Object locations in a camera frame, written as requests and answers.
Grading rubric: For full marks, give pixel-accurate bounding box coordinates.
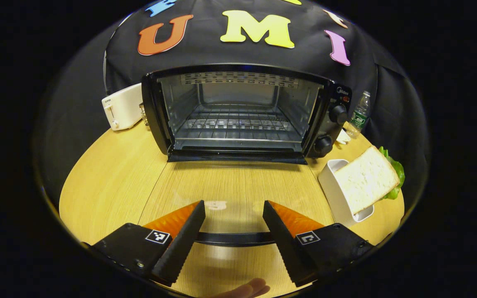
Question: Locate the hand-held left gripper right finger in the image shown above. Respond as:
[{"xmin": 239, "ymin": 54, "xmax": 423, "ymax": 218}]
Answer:
[{"xmin": 263, "ymin": 200, "xmax": 375, "ymax": 287}]

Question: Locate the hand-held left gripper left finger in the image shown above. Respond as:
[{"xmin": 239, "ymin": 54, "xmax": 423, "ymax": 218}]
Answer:
[{"xmin": 92, "ymin": 200, "xmax": 206, "ymax": 287}]

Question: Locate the sandwich with lettuce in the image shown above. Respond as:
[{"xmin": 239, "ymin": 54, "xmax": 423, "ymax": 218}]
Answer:
[{"xmin": 334, "ymin": 145, "xmax": 405, "ymax": 216}]

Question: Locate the black electric oven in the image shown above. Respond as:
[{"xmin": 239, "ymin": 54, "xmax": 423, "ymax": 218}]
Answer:
[{"xmin": 141, "ymin": 63, "xmax": 353, "ymax": 248}]

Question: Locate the white rectangular tray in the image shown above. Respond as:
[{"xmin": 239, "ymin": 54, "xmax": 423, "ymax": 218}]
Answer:
[{"xmin": 318, "ymin": 159, "xmax": 375, "ymax": 223}]

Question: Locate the clear plastic water bottle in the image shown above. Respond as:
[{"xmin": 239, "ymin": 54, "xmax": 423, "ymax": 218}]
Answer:
[{"xmin": 346, "ymin": 91, "xmax": 371, "ymax": 139}]

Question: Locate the white toaster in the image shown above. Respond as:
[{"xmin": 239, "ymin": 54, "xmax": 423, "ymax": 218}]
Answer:
[{"xmin": 102, "ymin": 83, "xmax": 144, "ymax": 131}]

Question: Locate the black backdrop cloth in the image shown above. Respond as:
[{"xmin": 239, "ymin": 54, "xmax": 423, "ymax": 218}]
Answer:
[{"xmin": 36, "ymin": 0, "xmax": 429, "ymax": 195}]

